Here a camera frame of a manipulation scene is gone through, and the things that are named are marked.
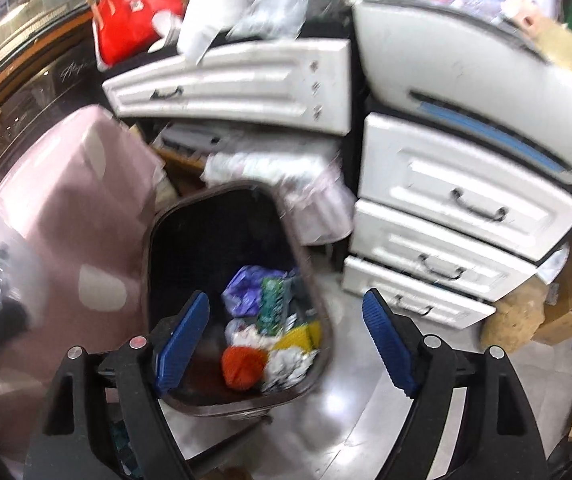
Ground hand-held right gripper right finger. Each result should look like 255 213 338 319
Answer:
362 288 549 480

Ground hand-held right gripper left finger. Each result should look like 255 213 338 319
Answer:
24 290 211 480

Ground yellow and orange knitted piece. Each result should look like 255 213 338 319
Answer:
222 321 323 392

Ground purple plastic bag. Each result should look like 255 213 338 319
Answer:
222 265 289 318

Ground green milk carton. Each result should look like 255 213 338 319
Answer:
257 275 291 336

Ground black trash bin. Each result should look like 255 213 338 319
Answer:
147 180 334 418

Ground white tissue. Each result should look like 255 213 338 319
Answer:
261 345 319 393

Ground person's plaid trousers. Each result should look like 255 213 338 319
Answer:
108 405 139 480

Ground pink polka-dot tablecloth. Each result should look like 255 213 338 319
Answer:
0 105 167 461

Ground white three-drawer cabinet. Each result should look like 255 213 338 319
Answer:
341 112 572 331

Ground white bundled cloth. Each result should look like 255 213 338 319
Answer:
201 150 354 246

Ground wooden bar counter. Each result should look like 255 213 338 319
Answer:
0 10 99 121

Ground white printer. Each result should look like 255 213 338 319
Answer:
353 0 572 186

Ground red tote bag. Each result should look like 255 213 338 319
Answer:
90 0 187 68

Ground beige round container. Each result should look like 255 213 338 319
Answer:
526 20 572 86

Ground clear plastic bag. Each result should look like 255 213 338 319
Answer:
231 0 317 41

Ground pink round sponge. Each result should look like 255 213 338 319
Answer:
503 0 542 36

